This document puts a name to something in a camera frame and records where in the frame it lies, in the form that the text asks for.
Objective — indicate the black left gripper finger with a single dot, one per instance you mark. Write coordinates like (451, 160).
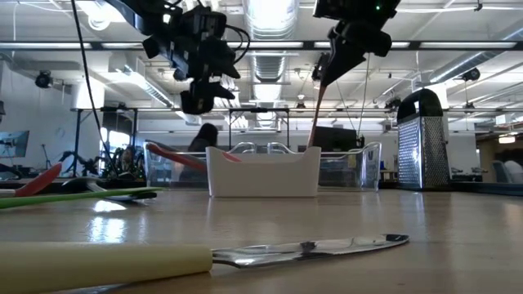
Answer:
(218, 90)
(196, 104)

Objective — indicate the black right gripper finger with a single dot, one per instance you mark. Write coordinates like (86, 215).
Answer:
(339, 61)

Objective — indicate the red and grey long utensil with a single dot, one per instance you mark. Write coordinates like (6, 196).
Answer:
(175, 158)

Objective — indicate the pink silicone spatula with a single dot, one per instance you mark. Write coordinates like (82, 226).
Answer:
(232, 157)

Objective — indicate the green silicone spatula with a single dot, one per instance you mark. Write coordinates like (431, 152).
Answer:
(81, 197)

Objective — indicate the red spoon with metal neck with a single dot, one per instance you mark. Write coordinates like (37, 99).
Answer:
(38, 183)

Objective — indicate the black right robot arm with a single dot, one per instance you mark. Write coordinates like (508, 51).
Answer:
(355, 8)

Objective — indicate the black ceiling spotlight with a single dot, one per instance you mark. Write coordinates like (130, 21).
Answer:
(43, 79)
(316, 73)
(472, 74)

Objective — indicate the person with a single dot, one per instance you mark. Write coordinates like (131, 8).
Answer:
(206, 136)

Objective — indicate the black metal rack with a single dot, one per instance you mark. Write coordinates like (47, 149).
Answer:
(77, 134)
(258, 110)

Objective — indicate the black computer monitor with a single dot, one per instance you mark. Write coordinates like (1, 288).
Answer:
(339, 139)

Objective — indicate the clear plastic bin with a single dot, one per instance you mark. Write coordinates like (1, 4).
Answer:
(163, 175)
(363, 167)

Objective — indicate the background black robot arms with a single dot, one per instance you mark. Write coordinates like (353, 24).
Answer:
(122, 159)

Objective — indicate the white rectangular plastic bin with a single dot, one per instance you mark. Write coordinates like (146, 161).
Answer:
(265, 175)

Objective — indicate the grey office chair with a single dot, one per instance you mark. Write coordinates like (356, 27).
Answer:
(508, 171)

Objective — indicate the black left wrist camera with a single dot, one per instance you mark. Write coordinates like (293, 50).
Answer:
(208, 22)

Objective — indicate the round ceiling air duct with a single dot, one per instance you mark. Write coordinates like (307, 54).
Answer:
(269, 16)

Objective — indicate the black aluminium frame rail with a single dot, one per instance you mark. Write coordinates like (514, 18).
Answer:
(49, 183)
(486, 188)

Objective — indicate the lit wall lamp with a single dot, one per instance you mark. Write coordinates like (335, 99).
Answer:
(506, 139)

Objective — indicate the wall-mounted screen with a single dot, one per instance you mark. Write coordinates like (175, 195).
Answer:
(14, 143)

